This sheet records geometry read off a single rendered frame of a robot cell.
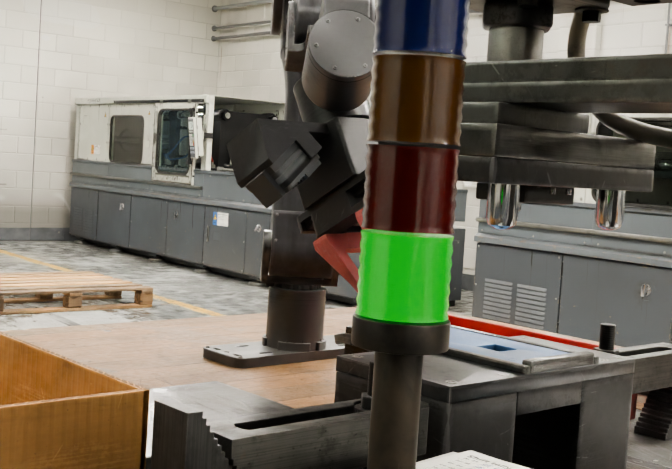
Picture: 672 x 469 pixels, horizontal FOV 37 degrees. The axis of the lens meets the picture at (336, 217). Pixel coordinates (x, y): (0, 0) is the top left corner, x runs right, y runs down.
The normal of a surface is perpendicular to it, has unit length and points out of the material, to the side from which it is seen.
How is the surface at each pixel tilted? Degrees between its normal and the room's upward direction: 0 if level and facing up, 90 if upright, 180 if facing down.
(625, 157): 90
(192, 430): 90
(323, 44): 67
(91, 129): 90
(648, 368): 90
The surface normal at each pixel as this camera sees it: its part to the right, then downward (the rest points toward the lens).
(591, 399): 0.67, 0.08
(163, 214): -0.78, -0.02
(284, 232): 0.11, -0.12
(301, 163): 0.61, -0.41
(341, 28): 0.11, -0.34
